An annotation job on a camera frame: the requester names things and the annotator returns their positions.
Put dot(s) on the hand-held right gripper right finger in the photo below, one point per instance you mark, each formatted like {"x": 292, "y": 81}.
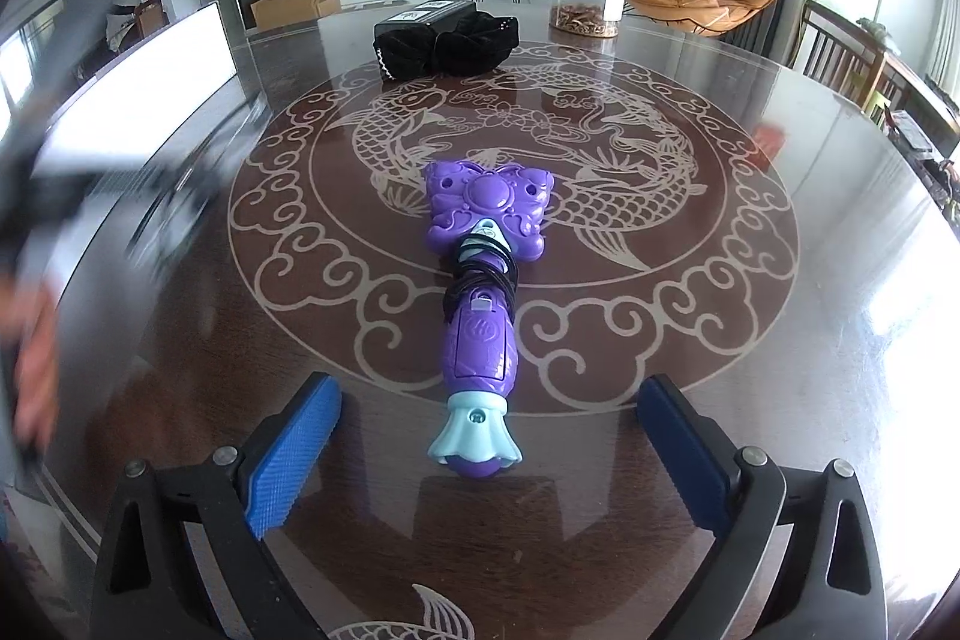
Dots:
{"x": 686, "y": 452}

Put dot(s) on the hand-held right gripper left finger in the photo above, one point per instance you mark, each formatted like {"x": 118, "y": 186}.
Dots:
{"x": 296, "y": 452}

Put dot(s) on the purple butterfly toy wand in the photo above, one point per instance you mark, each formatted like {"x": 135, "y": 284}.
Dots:
{"x": 480, "y": 347}

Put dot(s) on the person's left hand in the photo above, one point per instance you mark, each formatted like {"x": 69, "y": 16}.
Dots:
{"x": 34, "y": 370}

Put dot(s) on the white board panel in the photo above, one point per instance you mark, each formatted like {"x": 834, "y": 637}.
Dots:
{"x": 135, "y": 85}

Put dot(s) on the cardboard box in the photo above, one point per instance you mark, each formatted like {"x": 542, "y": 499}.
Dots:
{"x": 296, "y": 6}

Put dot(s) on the dark wooden chair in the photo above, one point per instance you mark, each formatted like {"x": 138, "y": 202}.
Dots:
{"x": 840, "y": 51}

